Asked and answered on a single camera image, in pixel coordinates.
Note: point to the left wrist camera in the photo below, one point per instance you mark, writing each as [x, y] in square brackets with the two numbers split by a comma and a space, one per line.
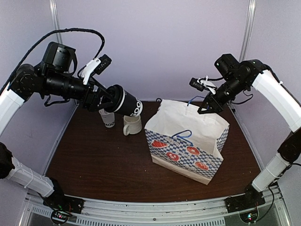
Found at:
[95, 66]

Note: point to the blue checkered paper bag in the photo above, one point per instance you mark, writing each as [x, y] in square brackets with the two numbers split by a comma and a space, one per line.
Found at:
[186, 142]

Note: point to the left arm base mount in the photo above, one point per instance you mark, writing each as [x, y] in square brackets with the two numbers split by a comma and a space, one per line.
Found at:
[63, 208]

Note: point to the white ceramic mug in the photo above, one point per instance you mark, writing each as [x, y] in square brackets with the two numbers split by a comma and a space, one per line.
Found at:
[132, 125]

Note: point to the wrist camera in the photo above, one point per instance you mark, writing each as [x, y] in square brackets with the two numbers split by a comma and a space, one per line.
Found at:
[202, 84]
[95, 66]

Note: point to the left aluminium post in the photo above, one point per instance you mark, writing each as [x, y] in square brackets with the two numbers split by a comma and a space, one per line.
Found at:
[55, 19]

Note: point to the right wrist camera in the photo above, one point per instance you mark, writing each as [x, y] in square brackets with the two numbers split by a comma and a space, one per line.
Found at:
[202, 84]

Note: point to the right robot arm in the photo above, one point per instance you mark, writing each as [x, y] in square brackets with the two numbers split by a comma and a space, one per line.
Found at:
[253, 74]

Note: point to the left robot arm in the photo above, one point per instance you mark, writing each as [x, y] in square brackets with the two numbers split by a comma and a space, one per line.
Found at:
[50, 77]

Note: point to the white paper cup with straws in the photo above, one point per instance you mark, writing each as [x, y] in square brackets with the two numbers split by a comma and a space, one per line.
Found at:
[107, 118]

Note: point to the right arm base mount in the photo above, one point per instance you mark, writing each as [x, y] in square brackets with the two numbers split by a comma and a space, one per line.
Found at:
[246, 208]

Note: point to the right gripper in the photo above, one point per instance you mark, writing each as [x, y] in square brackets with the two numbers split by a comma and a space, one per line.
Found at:
[217, 106]

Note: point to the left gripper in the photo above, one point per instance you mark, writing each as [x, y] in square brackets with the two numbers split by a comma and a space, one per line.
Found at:
[91, 104]

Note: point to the aluminium front rail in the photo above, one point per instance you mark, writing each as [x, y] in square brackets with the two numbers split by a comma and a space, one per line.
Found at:
[210, 212]

